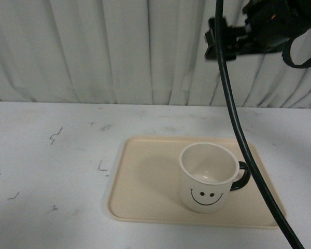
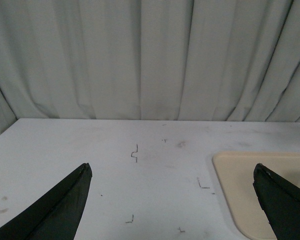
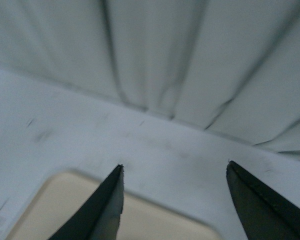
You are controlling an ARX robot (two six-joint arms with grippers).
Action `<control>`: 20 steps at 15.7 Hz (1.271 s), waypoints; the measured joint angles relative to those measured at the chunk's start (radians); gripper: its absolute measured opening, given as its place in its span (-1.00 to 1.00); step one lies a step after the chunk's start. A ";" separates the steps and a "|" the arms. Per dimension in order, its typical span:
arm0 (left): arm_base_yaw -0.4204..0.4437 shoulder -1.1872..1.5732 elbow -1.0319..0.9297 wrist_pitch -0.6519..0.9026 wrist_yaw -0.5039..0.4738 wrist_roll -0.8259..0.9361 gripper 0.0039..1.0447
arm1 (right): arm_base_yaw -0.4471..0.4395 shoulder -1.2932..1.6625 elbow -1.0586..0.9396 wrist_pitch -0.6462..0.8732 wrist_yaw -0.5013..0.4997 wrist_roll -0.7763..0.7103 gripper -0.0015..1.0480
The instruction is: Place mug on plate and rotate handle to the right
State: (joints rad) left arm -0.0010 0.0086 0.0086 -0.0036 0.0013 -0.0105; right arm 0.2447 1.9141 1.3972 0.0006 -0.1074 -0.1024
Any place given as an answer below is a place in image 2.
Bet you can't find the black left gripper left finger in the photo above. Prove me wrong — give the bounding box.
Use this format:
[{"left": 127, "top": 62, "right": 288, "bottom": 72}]
[{"left": 0, "top": 163, "right": 92, "bottom": 240}]

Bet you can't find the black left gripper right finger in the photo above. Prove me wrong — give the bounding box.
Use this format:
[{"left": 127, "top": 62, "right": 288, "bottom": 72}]
[{"left": 253, "top": 163, "right": 300, "bottom": 240}]

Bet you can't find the grey-white curtain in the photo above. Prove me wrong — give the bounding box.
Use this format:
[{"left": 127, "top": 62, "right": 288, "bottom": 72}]
[{"left": 0, "top": 0, "right": 300, "bottom": 134}]

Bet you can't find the beige plastic tray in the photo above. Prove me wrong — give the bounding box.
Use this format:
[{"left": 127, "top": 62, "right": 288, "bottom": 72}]
[{"left": 212, "top": 151, "right": 300, "bottom": 240}]

